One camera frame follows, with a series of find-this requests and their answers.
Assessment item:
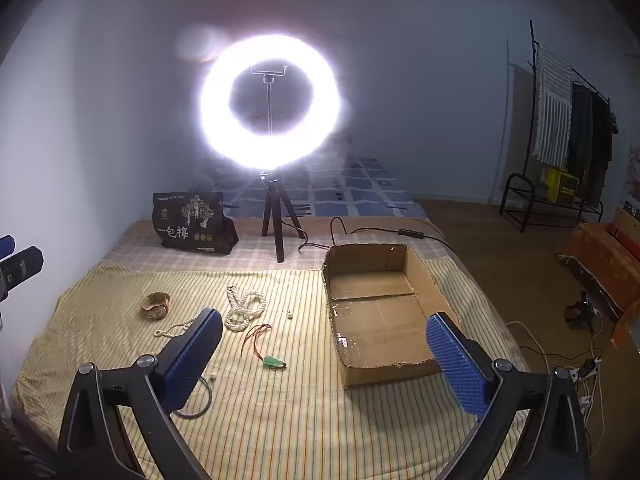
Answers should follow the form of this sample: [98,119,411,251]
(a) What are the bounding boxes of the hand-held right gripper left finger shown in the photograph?
[56,308,223,480]

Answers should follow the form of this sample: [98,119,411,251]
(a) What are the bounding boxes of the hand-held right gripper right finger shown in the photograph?
[425,312,591,480]

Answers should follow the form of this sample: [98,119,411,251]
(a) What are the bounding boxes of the white bead bracelet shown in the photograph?
[154,319,198,339]

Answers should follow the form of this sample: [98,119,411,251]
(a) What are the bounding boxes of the dark bangle ring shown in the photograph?
[172,377,214,418]

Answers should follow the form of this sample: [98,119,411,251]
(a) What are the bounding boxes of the long pearl necklace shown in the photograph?
[224,286,267,332]

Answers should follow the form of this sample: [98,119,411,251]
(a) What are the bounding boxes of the gold wristwatch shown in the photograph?
[141,291,172,321]

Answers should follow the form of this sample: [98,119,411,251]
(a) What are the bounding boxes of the red cord green pendant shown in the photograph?
[241,323,288,370]

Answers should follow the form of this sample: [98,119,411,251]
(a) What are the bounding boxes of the cardboard box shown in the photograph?
[321,243,463,390]

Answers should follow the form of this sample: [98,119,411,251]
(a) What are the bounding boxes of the yellow striped cloth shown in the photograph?
[10,256,531,480]

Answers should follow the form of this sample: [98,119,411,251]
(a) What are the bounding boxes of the white power strip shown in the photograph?
[572,357,604,382]

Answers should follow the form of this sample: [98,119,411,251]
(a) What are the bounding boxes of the small black device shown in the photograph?
[565,292,599,332]

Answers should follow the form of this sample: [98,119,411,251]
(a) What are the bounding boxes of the black printed bag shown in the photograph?
[151,191,240,252]

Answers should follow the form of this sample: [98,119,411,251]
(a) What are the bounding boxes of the black tripod legs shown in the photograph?
[259,171,305,264]

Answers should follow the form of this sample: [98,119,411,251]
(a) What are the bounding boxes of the black clothes rack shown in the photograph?
[500,20,617,234]

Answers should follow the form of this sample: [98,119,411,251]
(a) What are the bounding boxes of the yellow box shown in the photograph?
[544,167,581,206]

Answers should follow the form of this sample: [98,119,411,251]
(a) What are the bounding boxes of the blue patterned blanket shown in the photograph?
[200,152,431,221]

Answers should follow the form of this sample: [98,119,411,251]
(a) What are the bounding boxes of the black garment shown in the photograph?
[590,92,621,207]

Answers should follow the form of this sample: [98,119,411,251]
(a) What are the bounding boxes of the dark green garment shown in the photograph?
[567,82,594,196]

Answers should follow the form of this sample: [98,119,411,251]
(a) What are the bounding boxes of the striped white towel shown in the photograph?
[531,45,572,166]

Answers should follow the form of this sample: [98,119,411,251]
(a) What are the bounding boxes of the black phone clamp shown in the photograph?
[250,64,290,87]

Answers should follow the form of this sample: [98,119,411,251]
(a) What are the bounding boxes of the white cable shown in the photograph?
[506,321,577,377]

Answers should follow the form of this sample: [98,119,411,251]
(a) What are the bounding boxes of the black cable with inline switch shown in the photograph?
[298,216,451,254]

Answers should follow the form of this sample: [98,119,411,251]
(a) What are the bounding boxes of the white ring light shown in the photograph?
[200,35,347,171]

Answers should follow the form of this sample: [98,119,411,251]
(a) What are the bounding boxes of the wall poster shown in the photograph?
[621,141,640,211]

